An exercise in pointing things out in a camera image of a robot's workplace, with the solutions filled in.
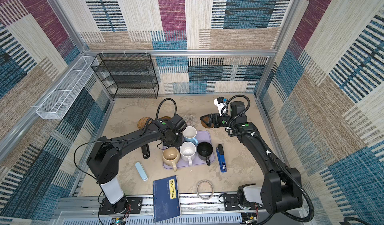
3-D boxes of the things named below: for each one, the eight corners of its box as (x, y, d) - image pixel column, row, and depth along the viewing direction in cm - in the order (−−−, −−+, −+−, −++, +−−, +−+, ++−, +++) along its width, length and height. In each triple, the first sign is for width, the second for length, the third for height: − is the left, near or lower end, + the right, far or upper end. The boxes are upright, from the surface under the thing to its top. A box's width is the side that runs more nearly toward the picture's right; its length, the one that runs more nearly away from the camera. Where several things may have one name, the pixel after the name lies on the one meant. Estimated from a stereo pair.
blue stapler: (219, 172, 85) (220, 169, 81) (215, 148, 94) (216, 144, 90) (225, 172, 85) (227, 168, 81) (221, 148, 94) (222, 144, 90)
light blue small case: (144, 182, 82) (142, 179, 79) (136, 166, 87) (134, 164, 84) (149, 178, 83) (147, 176, 80) (141, 163, 89) (139, 160, 85)
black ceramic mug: (196, 168, 86) (197, 162, 79) (196, 148, 94) (196, 141, 87) (212, 168, 86) (213, 162, 79) (210, 148, 93) (212, 141, 87)
